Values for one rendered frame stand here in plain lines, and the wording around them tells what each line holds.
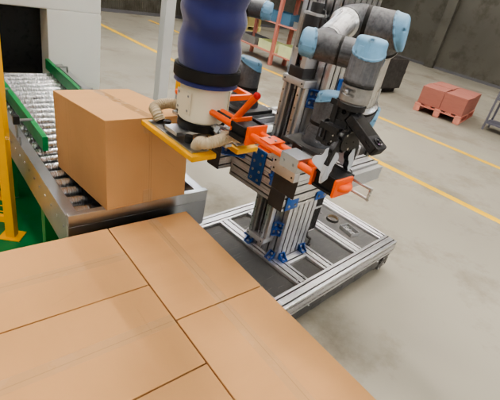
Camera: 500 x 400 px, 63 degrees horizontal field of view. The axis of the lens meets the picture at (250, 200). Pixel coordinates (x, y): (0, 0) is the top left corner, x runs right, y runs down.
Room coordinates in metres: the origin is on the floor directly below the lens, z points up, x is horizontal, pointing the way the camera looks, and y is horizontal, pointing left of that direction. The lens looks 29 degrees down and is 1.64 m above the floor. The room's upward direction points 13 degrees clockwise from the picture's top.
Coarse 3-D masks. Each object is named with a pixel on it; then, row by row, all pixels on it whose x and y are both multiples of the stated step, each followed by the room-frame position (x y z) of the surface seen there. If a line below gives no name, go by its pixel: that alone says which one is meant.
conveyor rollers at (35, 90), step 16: (16, 80) 3.00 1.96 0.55; (32, 80) 3.08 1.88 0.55; (48, 80) 3.17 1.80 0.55; (32, 96) 2.76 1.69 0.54; (48, 96) 2.83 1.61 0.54; (32, 112) 2.51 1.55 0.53; (48, 112) 2.58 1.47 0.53; (48, 128) 2.33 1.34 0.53; (32, 144) 2.04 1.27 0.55; (48, 144) 2.09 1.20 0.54; (48, 160) 1.93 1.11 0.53; (64, 176) 1.82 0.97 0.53; (64, 192) 1.65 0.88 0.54; (80, 192) 1.70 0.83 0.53; (80, 208) 1.54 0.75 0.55
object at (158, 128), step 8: (144, 120) 1.42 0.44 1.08; (152, 120) 1.42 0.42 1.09; (168, 120) 1.39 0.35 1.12; (152, 128) 1.36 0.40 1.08; (160, 128) 1.36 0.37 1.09; (160, 136) 1.32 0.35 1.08; (168, 136) 1.31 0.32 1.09; (184, 136) 1.34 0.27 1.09; (192, 136) 1.29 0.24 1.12; (168, 144) 1.29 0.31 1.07; (176, 144) 1.26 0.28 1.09; (184, 144) 1.26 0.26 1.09; (184, 152) 1.22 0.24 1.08; (192, 152) 1.22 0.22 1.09; (200, 152) 1.24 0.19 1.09; (208, 152) 1.25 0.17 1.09; (192, 160) 1.19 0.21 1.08; (200, 160) 1.21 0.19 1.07
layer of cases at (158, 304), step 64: (0, 256) 1.13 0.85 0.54; (64, 256) 1.21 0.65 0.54; (128, 256) 1.30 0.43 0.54; (192, 256) 1.38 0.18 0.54; (0, 320) 0.86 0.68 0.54; (64, 320) 0.92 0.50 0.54; (128, 320) 0.97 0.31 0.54; (192, 320) 1.04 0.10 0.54; (256, 320) 1.11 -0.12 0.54; (0, 384) 0.66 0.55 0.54; (64, 384) 0.70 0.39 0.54; (128, 384) 0.75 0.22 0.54; (192, 384) 0.79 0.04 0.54; (256, 384) 0.84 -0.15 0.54; (320, 384) 0.90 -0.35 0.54
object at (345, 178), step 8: (336, 168) 1.02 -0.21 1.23; (312, 176) 0.99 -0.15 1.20; (328, 176) 0.97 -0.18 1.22; (336, 176) 0.97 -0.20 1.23; (344, 176) 0.98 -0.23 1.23; (352, 176) 0.99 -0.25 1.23; (312, 184) 0.99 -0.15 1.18; (320, 184) 0.99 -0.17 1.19; (328, 184) 0.97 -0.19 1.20; (336, 184) 0.94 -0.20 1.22; (344, 184) 0.97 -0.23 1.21; (328, 192) 0.96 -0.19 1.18; (336, 192) 0.95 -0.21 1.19
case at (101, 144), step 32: (64, 96) 1.82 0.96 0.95; (96, 96) 1.91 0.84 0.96; (128, 96) 2.01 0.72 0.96; (64, 128) 1.81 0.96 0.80; (96, 128) 1.56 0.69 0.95; (128, 128) 1.58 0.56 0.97; (64, 160) 1.81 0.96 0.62; (96, 160) 1.55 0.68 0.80; (128, 160) 1.56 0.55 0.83; (160, 160) 1.68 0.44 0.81; (96, 192) 1.55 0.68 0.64; (128, 192) 1.55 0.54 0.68; (160, 192) 1.67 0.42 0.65
